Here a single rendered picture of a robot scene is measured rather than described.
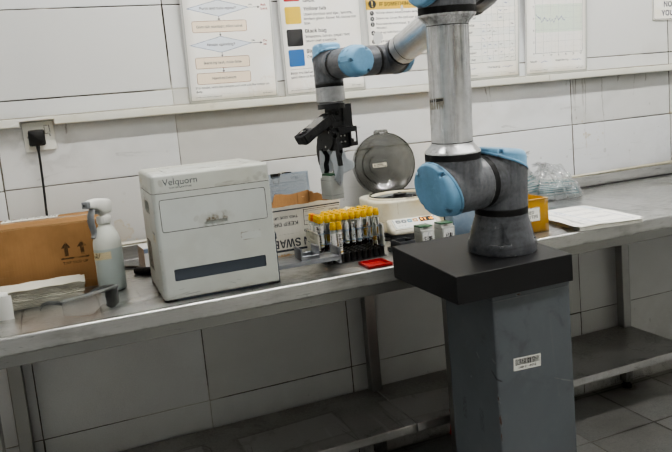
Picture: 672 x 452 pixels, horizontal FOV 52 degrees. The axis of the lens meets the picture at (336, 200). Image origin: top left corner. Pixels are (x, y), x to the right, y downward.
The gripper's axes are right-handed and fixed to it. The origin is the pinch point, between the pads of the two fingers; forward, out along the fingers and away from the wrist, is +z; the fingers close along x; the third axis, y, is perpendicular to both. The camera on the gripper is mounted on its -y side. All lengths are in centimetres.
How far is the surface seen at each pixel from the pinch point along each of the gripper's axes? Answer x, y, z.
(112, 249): 25, -52, 11
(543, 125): 28, 122, -4
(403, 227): 9.1, 30.5, 18.8
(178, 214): 1.2, -42.3, 2.0
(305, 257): -4.1, -12.7, 17.5
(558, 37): 25, 129, -38
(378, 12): 44, 56, -50
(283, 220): 22.3, -3.0, 12.0
